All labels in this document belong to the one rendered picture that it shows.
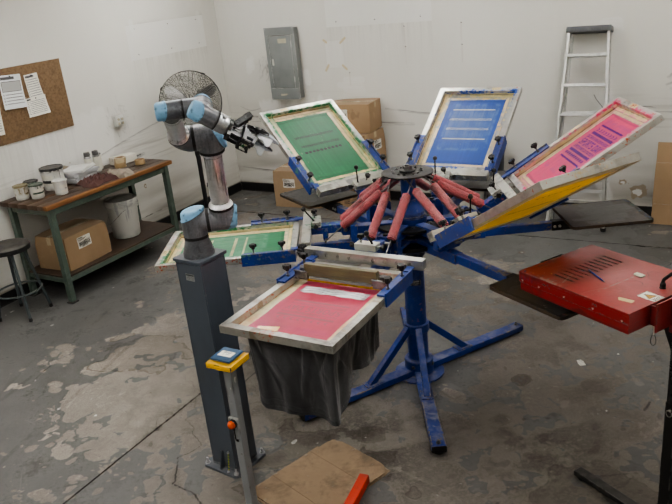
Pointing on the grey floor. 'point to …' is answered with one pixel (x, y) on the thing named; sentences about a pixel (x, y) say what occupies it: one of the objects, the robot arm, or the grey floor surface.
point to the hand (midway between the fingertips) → (272, 144)
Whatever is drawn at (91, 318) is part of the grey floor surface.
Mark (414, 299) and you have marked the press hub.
